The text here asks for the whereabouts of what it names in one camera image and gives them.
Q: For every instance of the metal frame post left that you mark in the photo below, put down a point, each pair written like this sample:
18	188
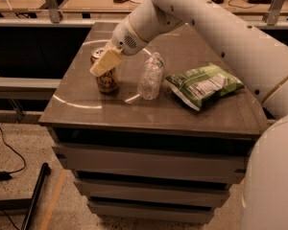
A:
54	11

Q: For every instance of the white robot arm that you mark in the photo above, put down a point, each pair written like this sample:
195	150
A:
257	59

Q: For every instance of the clear plastic water bottle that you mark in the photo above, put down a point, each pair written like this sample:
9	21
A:
151	77

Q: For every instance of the grey drawer cabinet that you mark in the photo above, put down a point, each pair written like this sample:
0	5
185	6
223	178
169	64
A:
156	159

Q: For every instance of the green chip bag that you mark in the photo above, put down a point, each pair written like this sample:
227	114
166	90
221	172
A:
196	86

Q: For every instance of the orange soda can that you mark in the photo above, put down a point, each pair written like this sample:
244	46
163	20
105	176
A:
108	82

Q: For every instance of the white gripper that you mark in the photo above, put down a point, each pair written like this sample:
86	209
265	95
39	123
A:
124	39

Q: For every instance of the black stand leg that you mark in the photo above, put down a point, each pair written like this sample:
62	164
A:
26	205

